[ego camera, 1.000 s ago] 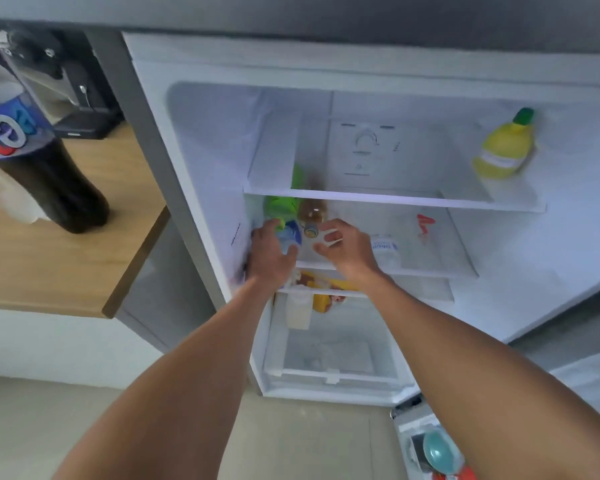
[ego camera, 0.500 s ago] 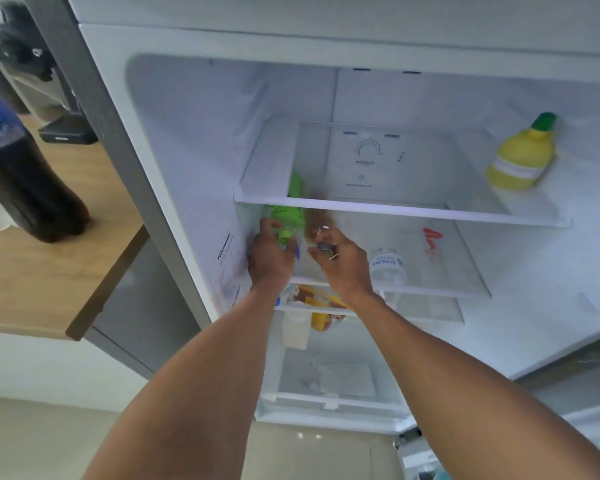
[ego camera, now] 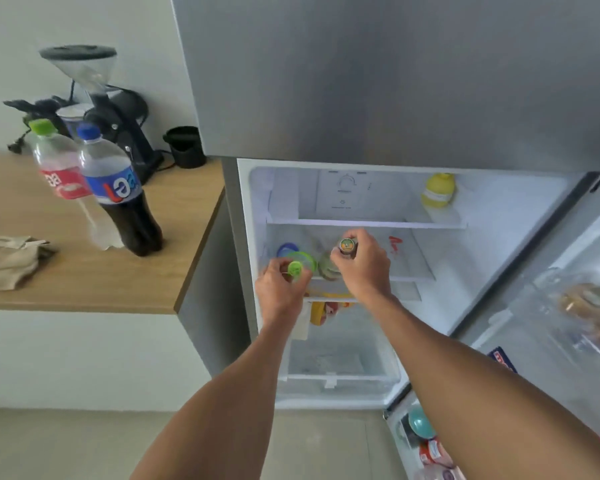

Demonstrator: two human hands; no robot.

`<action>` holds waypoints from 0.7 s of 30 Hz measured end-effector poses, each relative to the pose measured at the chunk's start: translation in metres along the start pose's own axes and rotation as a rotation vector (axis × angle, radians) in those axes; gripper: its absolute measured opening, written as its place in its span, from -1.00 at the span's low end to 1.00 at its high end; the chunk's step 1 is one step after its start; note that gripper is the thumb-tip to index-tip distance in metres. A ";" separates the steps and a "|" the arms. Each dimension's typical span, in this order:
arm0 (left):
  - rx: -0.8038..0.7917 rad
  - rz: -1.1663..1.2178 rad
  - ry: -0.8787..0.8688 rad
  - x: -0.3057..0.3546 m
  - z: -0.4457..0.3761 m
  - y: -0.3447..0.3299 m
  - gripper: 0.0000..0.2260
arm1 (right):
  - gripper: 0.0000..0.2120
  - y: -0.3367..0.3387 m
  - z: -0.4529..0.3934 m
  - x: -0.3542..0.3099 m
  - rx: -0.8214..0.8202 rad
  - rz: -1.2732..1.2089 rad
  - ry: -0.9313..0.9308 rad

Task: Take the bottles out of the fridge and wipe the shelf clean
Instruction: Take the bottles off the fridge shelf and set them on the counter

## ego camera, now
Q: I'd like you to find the person's right hand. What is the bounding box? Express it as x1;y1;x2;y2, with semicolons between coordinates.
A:
329;228;394;306

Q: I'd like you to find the person's left forearm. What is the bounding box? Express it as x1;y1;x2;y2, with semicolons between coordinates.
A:
129;315;312;480

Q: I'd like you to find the grey refrigerator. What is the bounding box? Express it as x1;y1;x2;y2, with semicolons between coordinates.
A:
169;0;600;411

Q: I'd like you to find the greenish glass jar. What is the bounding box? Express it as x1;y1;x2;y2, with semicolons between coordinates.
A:
318;254;342;282

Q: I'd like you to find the person's right forearm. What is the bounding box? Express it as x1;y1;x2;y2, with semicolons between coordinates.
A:
364;294;600;480

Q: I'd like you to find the blue and red packet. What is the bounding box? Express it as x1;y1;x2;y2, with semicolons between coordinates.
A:
487;347;519;374

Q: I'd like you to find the clear crisper drawer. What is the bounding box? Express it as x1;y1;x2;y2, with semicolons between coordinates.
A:
279;315;402;396

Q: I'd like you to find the person's left hand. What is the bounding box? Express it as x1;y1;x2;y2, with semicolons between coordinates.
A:
254;258;314;326

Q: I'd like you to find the black cup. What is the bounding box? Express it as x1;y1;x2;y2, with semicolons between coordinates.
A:
162;126;207;169

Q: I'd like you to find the clear soda bottle green cap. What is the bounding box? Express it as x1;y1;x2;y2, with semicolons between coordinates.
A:
28;118;125;251

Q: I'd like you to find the red labelled jar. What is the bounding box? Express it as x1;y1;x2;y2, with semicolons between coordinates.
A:
419;439;455;469

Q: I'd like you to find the beige cloth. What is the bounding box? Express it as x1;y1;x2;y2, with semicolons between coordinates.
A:
0;236;57;293

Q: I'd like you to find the dark cola bottle blue cap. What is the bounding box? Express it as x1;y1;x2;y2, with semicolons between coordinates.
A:
75;122;164;258

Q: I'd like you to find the clear plastic cup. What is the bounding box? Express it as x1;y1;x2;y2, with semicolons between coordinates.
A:
56;103;95;140

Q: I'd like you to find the teal lidded jar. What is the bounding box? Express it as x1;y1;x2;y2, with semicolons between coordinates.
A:
407;406;437;441

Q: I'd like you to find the glass refrigerator shelf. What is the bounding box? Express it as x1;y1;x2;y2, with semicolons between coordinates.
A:
266;213;468;230
265;230;437;284

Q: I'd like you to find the black coffee grinder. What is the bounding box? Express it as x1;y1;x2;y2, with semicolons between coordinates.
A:
3;45;165;185

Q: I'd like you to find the green lidded container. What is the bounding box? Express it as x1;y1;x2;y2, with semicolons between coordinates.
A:
283;251;318;273

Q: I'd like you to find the yellow jar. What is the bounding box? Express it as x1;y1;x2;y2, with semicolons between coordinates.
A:
421;173;457;210

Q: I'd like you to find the yellow and orange packet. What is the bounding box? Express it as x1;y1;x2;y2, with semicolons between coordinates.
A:
309;301;356;327

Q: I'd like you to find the clear plastic food container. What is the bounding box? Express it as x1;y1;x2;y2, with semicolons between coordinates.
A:
529;267;600;368

